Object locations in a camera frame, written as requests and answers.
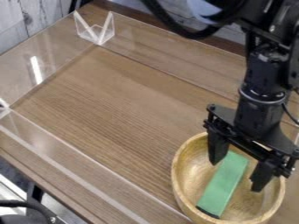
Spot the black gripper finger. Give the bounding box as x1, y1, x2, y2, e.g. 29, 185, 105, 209
249, 159, 280, 193
208, 129, 229, 165

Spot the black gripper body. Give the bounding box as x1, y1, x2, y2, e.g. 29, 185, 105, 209
202, 89, 299, 178

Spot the green stick block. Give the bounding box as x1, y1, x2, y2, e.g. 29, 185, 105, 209
196, 151, 248, 219

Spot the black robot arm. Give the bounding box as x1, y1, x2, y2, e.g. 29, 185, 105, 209
202, 0, 299, 192

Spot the wooden bowl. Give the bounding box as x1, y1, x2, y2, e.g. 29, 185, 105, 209
170, 132, 285, 224

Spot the clear acrylic barrier wall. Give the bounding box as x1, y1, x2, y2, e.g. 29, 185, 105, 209
0, 10, 299, 224

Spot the clear acrylic corner bracket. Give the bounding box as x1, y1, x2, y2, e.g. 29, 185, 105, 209
73, 11, 114, 46

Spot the black table leg frame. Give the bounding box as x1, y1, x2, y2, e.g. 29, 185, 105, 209
25, 182, 69, 224

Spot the black cable lower left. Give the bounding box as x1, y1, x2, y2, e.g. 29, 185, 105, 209
0, 199, 52, 218

